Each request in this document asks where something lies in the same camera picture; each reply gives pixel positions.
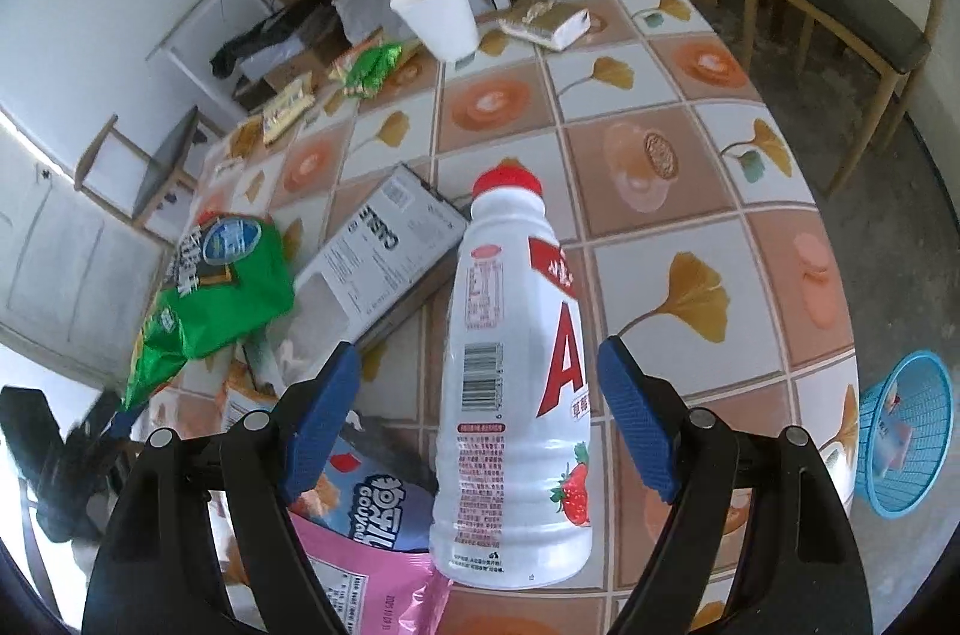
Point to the green chip bag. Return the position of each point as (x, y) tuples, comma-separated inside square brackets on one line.
[(227, 279)]

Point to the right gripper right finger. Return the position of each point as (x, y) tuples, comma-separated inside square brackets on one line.
[(799, 569)]

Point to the blue plastic trash basket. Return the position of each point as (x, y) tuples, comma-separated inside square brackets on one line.
[(905, 428)]

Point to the pink snack bag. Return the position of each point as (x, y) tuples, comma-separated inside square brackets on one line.
[(374, 590)]

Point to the small green snack packet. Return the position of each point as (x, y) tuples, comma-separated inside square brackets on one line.
[(362, 71)]

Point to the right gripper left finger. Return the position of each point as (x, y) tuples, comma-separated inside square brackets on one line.
[(157, 569)]

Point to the white paper cup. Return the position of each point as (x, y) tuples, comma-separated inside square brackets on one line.
[(447, 28)]

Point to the white cardboard product box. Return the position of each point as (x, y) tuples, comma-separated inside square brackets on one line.
[(388, 258)]

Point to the white strawberry milk bottle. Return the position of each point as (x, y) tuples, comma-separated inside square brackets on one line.
[(513, 443)]

